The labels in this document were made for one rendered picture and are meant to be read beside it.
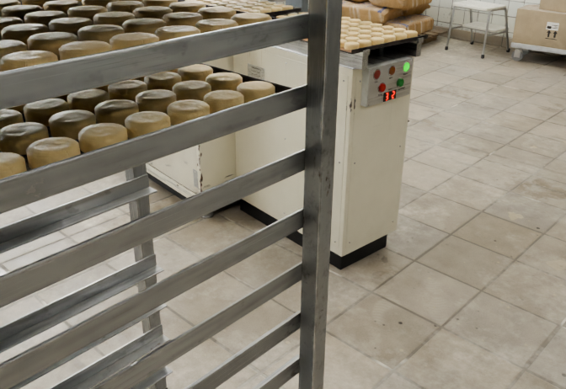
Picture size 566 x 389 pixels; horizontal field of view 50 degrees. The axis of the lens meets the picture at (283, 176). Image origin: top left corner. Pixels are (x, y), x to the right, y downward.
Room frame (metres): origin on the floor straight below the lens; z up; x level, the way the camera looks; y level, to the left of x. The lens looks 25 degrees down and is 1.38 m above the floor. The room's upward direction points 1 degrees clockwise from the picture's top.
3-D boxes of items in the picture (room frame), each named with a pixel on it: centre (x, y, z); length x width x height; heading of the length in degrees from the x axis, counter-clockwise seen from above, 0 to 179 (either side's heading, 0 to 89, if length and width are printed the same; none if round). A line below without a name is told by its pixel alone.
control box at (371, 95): (2.12, -0.37, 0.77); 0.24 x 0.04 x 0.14; 131
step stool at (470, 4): (5.89, -1.88, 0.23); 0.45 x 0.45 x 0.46; 39
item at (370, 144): (2.40, -0.13, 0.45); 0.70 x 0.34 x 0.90; 41
